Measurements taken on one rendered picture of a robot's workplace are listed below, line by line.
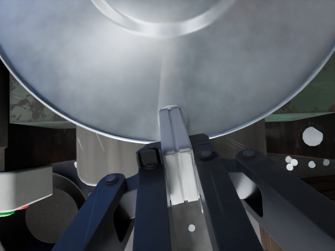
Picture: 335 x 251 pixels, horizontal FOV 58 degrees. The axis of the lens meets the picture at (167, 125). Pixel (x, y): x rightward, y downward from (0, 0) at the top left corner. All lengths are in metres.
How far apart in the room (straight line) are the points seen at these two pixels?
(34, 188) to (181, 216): 0.63
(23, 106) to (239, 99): 0.27
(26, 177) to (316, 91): 0.39
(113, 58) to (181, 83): 0.05
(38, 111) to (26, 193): 0.13
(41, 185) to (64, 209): 0.59
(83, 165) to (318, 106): 0.28
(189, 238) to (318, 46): 0.87
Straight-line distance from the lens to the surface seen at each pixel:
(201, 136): 0.18
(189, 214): 1.03
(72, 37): 0.25
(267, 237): 0.99
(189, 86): 0.22
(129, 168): 0.23
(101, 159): 0.23
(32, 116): 0.40
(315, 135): 0.39
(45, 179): 0.52
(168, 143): 0.15
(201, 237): 1.05
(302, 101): 0.39
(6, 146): 0.43
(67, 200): 1.08
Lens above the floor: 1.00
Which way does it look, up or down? 86 degrees down
